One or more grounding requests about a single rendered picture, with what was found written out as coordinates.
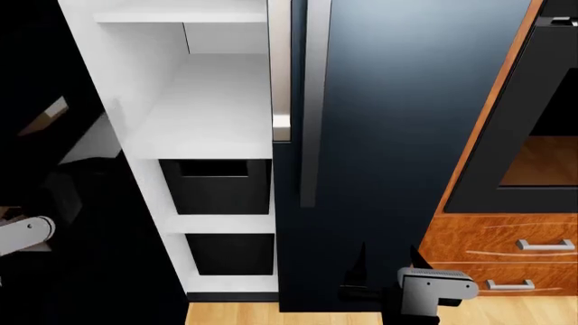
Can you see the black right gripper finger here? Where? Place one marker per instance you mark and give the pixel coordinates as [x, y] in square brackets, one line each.
[359, 271]
[419, 259]

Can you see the small black fridge drawer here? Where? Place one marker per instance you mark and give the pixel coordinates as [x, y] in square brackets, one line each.
[232, 254]

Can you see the dark blue fridge door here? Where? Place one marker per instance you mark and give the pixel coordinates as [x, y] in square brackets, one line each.
[393, 118]

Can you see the large black fridge drawer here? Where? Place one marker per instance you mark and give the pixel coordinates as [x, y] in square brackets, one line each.
[217, 196]

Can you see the black open fridge door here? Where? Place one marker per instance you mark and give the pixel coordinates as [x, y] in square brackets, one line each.
[113, 254]

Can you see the white fridge interior body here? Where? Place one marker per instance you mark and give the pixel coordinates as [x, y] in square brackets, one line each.
[149, 84]

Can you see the thin white fridge shelf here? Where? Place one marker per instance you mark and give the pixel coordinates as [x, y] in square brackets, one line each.
[180, 17]

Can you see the shallow wooden cabinet drawer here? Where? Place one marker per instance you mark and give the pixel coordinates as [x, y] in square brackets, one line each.
[465, 277]

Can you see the brown wooden cabinet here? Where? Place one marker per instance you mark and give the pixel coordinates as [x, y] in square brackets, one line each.
[469, 237]

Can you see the tall wooden cabinet drawer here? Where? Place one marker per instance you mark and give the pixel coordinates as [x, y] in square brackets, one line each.
[478, 237]

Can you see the black built-in oven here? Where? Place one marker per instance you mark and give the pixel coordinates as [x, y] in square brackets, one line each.
[510, 118]

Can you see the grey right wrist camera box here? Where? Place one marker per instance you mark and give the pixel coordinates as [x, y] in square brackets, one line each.
[429, 287]

